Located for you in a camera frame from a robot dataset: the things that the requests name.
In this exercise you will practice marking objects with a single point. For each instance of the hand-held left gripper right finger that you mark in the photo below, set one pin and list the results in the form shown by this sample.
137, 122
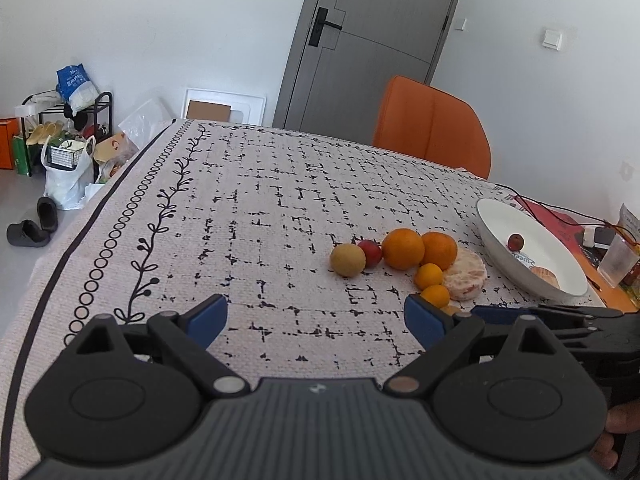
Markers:
422, 317

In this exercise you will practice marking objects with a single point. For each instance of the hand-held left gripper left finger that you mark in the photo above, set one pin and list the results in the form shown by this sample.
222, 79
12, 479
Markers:
207, 312

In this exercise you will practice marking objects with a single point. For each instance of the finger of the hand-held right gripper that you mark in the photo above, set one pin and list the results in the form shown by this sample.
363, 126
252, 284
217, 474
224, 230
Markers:
585, 311
500, 313

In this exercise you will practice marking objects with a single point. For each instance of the small tangerine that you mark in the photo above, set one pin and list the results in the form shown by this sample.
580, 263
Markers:
435, 296
429, 276

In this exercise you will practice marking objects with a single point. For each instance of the large peeled citrus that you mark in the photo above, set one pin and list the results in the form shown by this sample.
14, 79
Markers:
467, 275

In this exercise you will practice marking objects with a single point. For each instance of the large orange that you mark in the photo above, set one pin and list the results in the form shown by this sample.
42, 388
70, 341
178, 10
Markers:
442, 250
403, 249

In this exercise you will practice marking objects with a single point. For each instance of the small red fruit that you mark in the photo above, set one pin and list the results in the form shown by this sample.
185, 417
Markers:
515, 241
373, 254

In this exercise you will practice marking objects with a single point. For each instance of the white plate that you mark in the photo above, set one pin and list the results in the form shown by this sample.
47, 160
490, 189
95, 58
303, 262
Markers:
500, 225

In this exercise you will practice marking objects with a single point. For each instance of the brown round fruit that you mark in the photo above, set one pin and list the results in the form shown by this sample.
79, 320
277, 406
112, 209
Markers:
347, 260

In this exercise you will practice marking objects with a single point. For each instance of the person's right hand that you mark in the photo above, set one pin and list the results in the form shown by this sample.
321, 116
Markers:
625, 419

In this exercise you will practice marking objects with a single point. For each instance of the orange board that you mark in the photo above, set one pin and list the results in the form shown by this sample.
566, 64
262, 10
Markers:
592, 280

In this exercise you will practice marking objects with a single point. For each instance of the small peeled orange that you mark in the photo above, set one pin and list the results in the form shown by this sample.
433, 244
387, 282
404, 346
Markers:
545, 276

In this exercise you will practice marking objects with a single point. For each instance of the clear plastic cup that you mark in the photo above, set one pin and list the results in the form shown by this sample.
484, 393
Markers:
617, 262

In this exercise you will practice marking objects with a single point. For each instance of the white charger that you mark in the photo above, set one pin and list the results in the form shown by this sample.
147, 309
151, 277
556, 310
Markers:
589, 236

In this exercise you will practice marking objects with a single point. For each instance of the red table mat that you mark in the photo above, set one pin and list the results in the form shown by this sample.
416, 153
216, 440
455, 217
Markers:
555, 225

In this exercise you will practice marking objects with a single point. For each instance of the printed packet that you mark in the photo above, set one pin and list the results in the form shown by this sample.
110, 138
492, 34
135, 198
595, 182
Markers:
630, 220

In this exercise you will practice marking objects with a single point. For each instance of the dark grey slipper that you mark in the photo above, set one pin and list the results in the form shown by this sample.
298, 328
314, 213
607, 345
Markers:
27, 235
47, 212

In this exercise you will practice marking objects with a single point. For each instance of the brown paper bag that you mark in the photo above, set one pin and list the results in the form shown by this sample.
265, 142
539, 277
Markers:
112, 147

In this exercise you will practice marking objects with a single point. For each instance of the white plastic bag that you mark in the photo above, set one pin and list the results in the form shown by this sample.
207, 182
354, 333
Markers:
65, 185

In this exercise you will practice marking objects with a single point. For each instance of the orange chair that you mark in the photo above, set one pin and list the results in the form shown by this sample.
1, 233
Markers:
430, 120

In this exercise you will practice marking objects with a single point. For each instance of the clear plastic bag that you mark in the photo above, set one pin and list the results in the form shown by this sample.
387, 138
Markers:
145, 122

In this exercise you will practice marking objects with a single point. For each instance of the brown cardboard sheet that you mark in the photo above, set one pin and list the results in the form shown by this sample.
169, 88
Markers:
209, 111

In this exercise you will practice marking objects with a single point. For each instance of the white foam packaging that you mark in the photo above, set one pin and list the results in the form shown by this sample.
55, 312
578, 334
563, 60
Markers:
250, 105

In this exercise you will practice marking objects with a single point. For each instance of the black shoe rack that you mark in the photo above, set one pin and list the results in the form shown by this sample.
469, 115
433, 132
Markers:
102, 110

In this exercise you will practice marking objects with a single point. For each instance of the green bag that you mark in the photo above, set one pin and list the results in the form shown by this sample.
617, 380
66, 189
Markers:
21, 157

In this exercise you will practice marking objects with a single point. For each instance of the orange box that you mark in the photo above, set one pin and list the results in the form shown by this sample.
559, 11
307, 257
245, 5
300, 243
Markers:
7, 142

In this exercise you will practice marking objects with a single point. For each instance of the blue and white bag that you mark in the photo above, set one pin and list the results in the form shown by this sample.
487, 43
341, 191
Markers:
75, 85

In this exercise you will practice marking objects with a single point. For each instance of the grey panel door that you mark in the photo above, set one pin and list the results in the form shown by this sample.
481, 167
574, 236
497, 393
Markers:
380, 20

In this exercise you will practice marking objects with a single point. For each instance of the wall outlet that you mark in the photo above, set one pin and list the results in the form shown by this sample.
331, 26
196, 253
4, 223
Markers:
626, 170

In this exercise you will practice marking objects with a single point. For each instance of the white light switch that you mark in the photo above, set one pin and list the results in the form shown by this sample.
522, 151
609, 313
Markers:
552, 39

